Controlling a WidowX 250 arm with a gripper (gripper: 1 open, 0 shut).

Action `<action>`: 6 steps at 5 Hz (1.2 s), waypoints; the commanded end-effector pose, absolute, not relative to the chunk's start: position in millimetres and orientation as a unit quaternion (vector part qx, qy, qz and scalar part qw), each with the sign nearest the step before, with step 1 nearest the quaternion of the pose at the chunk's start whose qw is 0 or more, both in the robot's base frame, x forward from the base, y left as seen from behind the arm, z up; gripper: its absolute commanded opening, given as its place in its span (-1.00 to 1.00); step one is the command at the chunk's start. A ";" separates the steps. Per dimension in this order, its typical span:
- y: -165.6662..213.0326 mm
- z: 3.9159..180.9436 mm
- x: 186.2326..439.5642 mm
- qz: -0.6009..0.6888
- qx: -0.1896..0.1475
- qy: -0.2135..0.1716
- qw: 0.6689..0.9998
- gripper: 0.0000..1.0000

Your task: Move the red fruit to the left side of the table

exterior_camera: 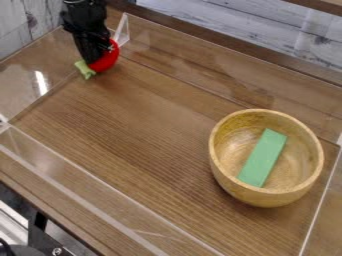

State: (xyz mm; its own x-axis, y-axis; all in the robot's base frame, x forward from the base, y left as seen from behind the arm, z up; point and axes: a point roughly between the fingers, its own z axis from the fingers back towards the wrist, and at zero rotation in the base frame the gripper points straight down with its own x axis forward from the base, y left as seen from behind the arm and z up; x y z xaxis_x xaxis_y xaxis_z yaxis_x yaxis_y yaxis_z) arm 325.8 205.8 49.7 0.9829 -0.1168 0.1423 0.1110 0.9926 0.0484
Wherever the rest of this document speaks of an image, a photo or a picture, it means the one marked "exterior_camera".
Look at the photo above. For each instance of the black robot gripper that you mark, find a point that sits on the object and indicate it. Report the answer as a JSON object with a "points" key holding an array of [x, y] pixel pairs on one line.
{"points": [[84, 20]]}

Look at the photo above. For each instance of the red plush fruit green stem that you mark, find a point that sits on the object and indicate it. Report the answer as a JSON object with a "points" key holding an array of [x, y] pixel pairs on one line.
{"points": [[89, 70]]}

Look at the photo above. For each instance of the wooden bowl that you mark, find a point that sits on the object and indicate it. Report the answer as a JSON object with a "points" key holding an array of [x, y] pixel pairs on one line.
{"points": [[297, 169]]}

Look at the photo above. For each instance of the green rectangular block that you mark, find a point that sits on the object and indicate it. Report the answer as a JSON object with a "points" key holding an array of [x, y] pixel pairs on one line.
{"points": [[263, 158]]}

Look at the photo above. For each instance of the clear acrylic tray wall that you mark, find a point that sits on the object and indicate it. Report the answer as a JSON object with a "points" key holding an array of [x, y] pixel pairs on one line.
{"points": [[109, 154]]}

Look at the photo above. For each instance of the black table leg bracket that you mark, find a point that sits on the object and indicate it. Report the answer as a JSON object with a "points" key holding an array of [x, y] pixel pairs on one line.
{"points": [[41, 240]]}

